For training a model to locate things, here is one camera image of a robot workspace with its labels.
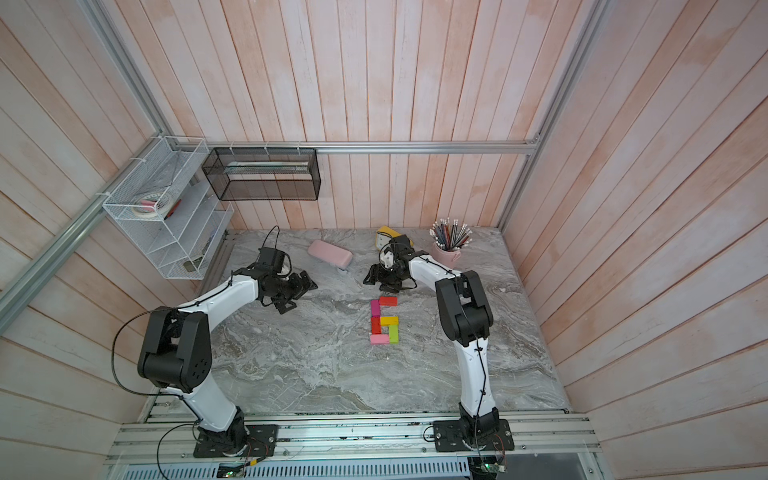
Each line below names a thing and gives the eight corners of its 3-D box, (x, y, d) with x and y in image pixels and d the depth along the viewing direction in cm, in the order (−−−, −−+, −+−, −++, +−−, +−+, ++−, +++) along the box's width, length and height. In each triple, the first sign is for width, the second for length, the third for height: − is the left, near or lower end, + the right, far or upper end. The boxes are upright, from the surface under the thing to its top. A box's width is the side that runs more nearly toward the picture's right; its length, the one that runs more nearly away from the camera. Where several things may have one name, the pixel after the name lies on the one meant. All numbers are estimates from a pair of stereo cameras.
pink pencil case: (307, 254, 115) (306, 249, 112) (318, 242, 119) (317, 237, 116) (346, 271, 109) (346, 266, 107) (356, 258, 113) (356, 253, 111)
